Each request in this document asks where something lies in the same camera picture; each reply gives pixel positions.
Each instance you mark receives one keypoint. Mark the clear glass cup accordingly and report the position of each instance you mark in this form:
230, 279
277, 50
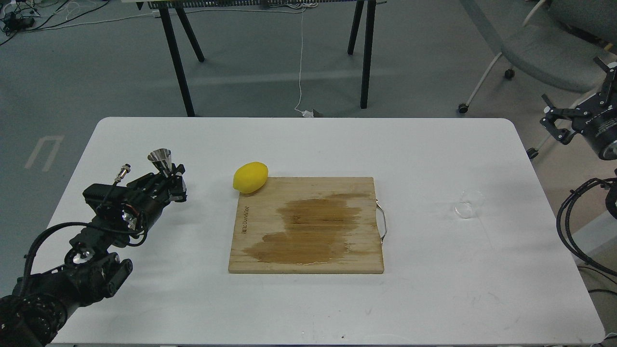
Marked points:
469, 204

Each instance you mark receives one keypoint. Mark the grey office chair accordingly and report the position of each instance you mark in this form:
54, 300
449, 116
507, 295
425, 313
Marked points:
556, 58

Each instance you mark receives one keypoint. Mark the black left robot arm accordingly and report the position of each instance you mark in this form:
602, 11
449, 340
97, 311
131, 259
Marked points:
41, 304

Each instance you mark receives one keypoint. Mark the steel jigger measuring cup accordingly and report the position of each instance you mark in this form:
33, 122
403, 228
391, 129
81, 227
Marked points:
161, 159

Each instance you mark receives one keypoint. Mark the yellow lemon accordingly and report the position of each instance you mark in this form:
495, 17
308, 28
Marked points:
250, 177

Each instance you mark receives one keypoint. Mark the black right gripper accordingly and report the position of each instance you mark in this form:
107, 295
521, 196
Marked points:
602, 127

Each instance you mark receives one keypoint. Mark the wooden cutting board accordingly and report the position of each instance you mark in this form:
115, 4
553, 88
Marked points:
308, 225

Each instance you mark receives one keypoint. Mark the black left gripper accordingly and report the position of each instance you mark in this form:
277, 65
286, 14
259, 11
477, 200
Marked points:
138, 205

